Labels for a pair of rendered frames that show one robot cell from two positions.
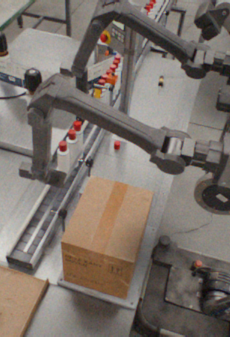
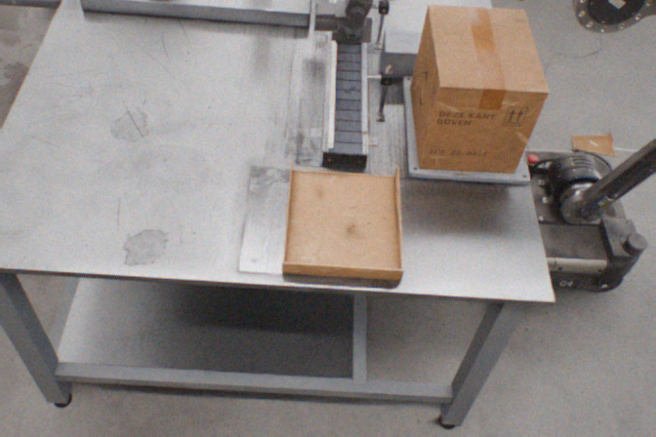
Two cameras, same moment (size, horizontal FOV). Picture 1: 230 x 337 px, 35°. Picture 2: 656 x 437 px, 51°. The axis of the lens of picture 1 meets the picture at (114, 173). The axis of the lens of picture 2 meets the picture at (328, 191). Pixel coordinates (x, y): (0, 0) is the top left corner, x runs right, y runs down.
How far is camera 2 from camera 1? 0.81 m
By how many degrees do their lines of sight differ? 12
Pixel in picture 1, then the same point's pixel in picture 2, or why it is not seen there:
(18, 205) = (292, 93)
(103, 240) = (495, 75)
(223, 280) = (583, 165)
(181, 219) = not seen: hidden behind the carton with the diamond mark
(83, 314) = (466, 204)
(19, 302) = (370, 207)
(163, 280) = not seen: hidden behind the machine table
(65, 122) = not seen: outside the picture
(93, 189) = (443, 20)
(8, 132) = not seen: outside the picture
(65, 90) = not seen: outside the picture
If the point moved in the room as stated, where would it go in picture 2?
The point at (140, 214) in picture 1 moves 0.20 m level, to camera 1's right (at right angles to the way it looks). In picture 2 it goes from (523, 39) to (600, 32)
